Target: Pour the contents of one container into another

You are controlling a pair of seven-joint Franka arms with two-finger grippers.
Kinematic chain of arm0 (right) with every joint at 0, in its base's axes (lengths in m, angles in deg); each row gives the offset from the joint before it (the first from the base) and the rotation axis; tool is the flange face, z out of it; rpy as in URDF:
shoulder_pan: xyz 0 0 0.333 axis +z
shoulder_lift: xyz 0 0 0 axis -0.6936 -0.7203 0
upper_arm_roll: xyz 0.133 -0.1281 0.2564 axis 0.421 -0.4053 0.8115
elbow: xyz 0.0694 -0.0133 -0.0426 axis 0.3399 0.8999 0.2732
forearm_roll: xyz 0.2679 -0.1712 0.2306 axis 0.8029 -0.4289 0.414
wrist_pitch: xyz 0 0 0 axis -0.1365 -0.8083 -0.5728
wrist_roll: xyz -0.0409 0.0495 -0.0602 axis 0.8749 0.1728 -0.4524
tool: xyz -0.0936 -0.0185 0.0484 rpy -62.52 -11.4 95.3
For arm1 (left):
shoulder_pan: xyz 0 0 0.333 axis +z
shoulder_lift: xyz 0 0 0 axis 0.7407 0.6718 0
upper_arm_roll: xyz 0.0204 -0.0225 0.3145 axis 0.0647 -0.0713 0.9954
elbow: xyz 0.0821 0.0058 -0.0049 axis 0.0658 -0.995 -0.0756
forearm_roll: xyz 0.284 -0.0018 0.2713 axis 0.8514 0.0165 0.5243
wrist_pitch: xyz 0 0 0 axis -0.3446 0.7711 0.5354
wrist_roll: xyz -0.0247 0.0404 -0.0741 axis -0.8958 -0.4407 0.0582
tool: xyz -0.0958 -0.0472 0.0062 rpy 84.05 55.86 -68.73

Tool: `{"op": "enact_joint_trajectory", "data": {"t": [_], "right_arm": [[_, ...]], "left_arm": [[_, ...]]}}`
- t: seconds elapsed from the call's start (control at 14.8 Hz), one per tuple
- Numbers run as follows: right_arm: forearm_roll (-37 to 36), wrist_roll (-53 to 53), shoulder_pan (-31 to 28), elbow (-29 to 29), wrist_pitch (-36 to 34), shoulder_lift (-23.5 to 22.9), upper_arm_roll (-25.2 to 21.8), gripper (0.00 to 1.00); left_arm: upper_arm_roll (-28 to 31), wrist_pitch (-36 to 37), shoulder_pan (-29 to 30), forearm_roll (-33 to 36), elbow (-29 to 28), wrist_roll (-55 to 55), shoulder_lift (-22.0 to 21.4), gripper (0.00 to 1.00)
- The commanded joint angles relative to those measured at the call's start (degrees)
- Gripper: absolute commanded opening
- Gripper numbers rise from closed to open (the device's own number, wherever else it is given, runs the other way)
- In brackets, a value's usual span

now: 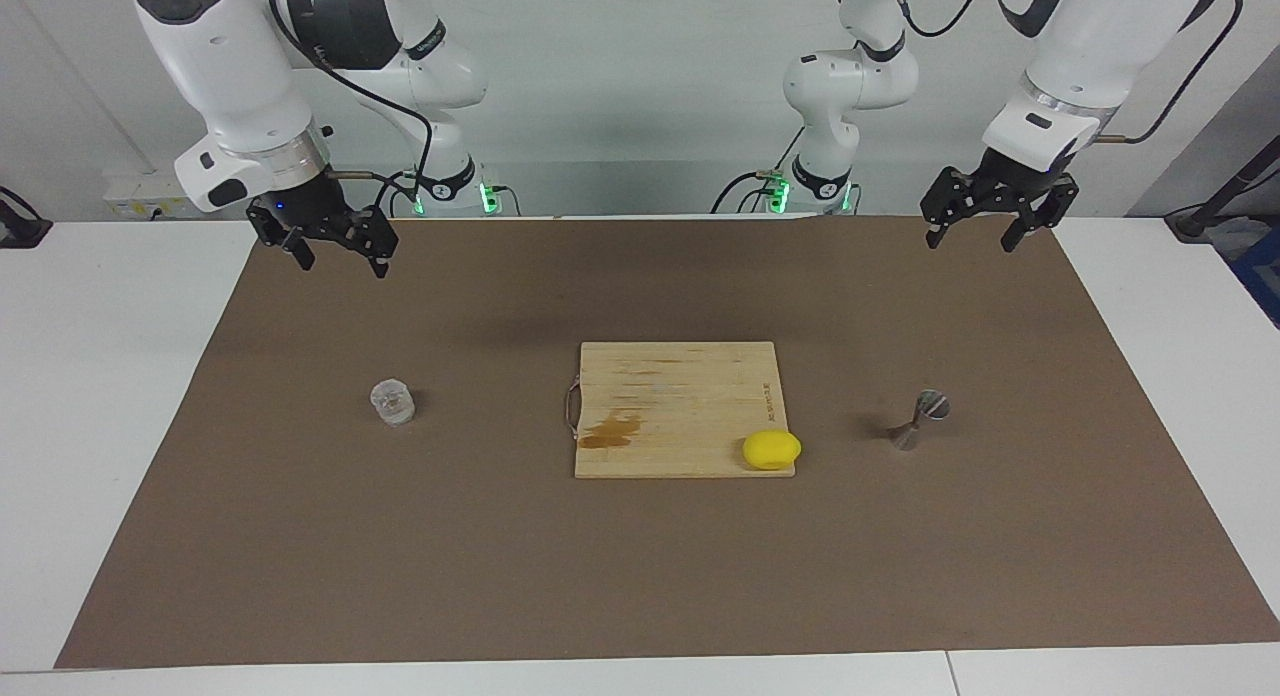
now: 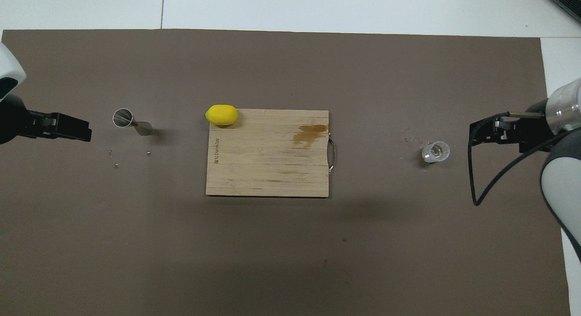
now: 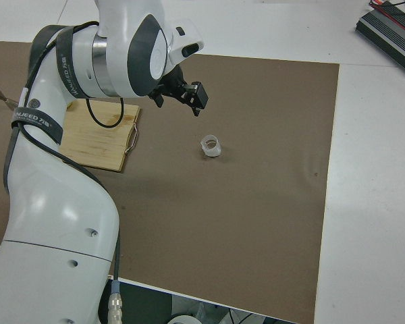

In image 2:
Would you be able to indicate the small clear glass cup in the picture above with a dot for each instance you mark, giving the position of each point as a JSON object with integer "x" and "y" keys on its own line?
{"x": 435, "y": 151}

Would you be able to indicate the steel double-cone jigger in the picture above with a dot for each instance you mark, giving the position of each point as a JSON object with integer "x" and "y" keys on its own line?
{"x": 123, "y": 118}

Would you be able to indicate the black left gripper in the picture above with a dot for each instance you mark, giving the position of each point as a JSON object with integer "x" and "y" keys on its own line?
{"x": 13, "y": 120}

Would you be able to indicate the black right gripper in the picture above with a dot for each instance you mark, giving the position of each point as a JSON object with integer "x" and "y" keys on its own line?
{"x": 535, "y": 132}

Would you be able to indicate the yellow lemon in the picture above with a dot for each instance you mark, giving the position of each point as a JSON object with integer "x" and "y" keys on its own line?
{"x": 221, "y": 115}

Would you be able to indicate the brown table mat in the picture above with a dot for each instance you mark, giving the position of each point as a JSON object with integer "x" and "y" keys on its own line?
{"x": 272, "y": 261}

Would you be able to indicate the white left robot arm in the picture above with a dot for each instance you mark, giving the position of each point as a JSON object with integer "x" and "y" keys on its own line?
{"x": 9, "y": 66}

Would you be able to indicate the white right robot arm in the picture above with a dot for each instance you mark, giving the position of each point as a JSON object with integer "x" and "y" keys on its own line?
{"x": 563, "y": 180}

